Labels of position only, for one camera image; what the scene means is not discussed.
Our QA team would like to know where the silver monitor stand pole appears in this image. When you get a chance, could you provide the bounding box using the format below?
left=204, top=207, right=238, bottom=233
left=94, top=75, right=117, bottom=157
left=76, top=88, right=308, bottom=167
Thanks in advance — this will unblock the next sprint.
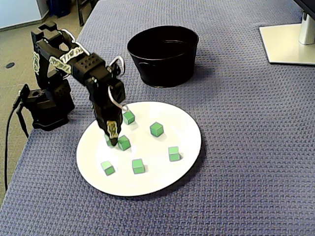
left=299, top=11, right=315, bottom=45

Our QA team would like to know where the black round container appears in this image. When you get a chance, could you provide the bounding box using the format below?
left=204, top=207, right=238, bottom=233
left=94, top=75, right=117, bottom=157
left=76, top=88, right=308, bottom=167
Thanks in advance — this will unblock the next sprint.
left=126, top=25, right=200, bottom=89

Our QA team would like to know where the blue bin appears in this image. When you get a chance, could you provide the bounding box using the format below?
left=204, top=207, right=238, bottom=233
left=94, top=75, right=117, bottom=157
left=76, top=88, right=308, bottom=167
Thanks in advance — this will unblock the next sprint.
left=46, top=0, right=72, bottom=18

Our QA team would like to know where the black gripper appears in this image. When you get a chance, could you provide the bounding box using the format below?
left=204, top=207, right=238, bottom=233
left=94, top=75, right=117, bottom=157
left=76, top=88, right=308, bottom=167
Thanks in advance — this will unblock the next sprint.
left=85, top=73, right=126, bottom=148

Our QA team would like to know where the black cable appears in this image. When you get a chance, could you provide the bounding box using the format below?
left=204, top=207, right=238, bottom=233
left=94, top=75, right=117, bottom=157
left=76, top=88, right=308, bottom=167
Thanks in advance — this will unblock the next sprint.
left=3, top=95, right=24, bottom=193
left=16, top=109, right=30, bottom=138

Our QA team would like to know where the white round plate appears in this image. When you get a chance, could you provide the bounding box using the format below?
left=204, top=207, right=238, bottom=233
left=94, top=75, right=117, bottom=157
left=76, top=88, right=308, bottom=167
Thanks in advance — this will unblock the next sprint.
left=75, top=101, right=203, bottom=197

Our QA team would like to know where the dark chair frame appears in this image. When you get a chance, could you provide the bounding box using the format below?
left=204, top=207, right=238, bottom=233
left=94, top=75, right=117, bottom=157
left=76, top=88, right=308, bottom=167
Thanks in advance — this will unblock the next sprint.
left=75, top=0, right=99, bottom=27

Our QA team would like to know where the white monitor stand base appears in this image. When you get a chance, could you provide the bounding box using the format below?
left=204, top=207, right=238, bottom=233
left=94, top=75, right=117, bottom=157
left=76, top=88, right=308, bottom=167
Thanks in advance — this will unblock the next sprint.
left=258, top=23, right=315, bottom=66

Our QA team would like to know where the white gripper servo wire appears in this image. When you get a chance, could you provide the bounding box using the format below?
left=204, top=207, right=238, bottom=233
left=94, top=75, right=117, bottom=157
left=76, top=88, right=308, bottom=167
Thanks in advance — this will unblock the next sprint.
left=107, top=85, right=129, bottom=111

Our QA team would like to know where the black monitor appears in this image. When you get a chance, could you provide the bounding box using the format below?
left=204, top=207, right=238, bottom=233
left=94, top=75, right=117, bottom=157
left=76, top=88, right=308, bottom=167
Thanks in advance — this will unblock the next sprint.
left=294, top=0, right=315, bottom=15

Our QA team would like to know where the blue woven table cloth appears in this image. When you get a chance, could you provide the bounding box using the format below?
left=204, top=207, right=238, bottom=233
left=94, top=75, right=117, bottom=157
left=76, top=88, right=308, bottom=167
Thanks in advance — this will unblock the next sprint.
left=0, top=0, right=315, bottom=236

